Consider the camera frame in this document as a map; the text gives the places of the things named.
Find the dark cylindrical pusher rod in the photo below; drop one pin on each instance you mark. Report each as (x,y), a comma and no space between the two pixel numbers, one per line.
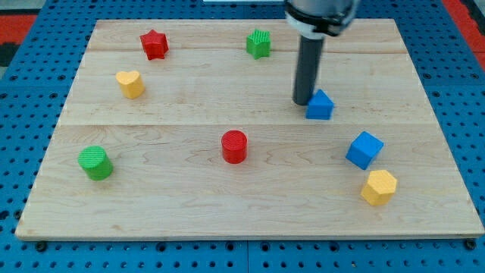
(308,61)

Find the red star block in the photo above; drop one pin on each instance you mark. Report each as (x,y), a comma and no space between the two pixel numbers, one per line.
(154,44)

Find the red cylinder block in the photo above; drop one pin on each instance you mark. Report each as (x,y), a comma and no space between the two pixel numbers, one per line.
(234,145)

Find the yellow heart block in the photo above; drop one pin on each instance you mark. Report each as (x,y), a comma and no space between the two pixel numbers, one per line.
(130,83)

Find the blue cube block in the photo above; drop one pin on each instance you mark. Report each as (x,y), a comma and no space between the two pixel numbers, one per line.
(364,149)

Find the green star block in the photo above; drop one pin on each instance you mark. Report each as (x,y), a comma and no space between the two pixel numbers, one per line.
(258,43)

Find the green cylinder block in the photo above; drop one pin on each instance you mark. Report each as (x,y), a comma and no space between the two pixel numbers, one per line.
(95,163)

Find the blue triangular prism block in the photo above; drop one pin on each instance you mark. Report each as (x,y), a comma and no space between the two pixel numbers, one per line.
(320,106)

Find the light wooden board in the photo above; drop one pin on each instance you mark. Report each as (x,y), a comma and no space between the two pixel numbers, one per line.
(170,180)

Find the yellow hexagon block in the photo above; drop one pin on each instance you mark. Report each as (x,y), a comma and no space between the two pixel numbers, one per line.
(379,188)

